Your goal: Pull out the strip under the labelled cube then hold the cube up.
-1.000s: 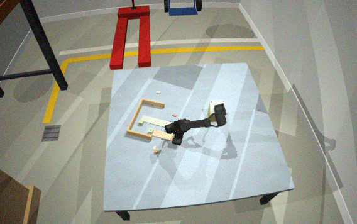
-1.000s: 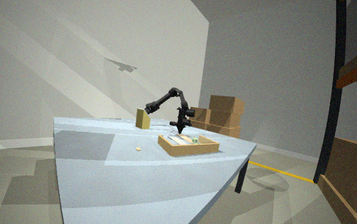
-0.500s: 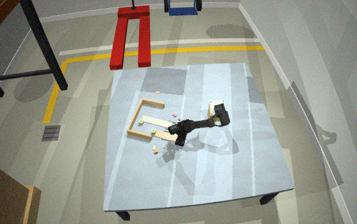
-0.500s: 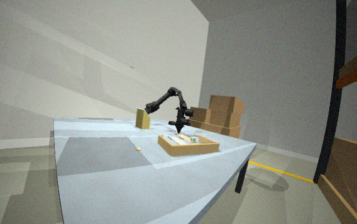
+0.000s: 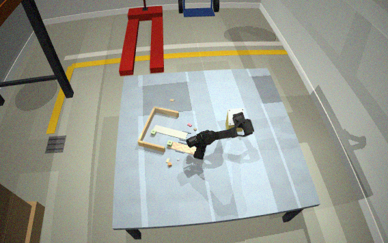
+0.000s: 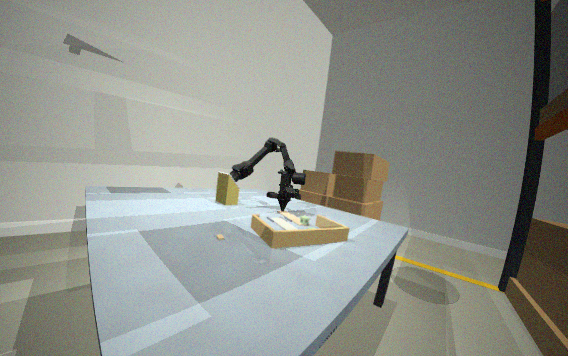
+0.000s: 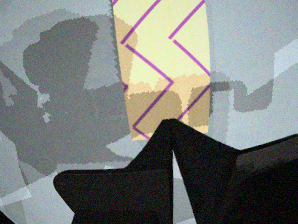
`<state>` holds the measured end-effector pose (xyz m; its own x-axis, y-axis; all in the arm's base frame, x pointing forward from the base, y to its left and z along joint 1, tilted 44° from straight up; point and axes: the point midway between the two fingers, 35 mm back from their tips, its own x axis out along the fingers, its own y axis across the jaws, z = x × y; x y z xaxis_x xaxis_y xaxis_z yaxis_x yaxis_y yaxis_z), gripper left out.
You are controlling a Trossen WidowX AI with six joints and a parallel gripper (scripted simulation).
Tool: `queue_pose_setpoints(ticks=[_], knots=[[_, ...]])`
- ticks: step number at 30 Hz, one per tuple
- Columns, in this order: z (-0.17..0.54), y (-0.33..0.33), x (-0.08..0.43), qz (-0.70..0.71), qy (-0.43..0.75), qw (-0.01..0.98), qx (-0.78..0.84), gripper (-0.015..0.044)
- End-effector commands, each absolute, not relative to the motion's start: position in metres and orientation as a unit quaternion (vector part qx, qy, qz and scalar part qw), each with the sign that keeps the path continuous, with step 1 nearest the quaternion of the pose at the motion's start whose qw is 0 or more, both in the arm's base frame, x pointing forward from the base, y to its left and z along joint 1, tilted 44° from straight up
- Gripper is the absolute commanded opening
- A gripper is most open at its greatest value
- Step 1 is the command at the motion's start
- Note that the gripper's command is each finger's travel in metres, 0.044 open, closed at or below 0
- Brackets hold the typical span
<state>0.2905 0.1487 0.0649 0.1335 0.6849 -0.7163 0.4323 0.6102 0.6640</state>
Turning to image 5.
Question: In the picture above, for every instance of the pale yellow strip with pink zigzag lines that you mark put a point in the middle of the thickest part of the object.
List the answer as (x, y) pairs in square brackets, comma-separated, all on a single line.
[(183, 148)]

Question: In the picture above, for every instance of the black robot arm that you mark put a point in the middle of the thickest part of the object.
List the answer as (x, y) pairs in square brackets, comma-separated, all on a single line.
[(205, 138)]

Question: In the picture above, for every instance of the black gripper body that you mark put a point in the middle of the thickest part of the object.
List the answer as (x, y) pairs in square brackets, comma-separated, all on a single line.
[(199, 154)]

